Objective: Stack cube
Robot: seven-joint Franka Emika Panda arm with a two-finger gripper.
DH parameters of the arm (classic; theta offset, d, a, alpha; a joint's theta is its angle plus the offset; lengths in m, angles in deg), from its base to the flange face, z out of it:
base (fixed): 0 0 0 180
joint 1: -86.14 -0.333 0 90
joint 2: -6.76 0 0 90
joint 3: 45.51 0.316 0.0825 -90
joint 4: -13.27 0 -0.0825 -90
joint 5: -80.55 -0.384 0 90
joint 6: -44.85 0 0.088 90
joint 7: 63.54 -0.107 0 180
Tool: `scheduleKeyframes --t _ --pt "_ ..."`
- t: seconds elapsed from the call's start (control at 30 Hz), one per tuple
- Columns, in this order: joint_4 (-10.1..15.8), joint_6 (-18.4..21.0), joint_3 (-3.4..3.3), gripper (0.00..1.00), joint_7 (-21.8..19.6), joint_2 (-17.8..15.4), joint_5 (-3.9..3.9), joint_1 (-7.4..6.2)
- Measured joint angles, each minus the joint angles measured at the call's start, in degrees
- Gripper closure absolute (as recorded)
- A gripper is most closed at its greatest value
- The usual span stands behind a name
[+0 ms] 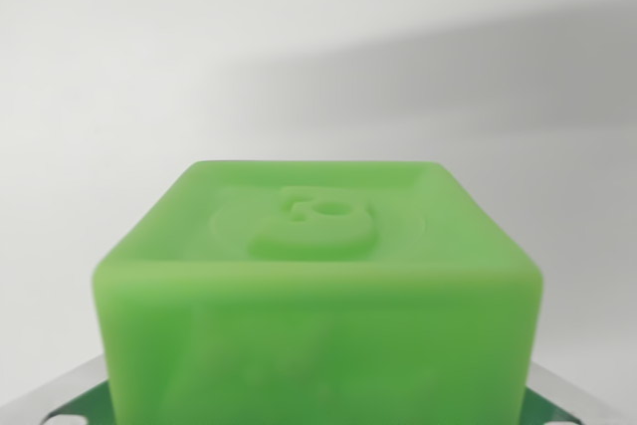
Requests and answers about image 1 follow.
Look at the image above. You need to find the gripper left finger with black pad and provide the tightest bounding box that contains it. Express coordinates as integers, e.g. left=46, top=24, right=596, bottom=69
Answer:
left=0, top=352, right=117, bottom=425

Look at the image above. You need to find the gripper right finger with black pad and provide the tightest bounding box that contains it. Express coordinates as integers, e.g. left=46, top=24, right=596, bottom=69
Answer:
left=522, top=362, right=637, bottom=425

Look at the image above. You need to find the green cube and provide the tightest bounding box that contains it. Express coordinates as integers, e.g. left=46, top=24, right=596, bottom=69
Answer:
left=91, top=158, right=545, bottom=425

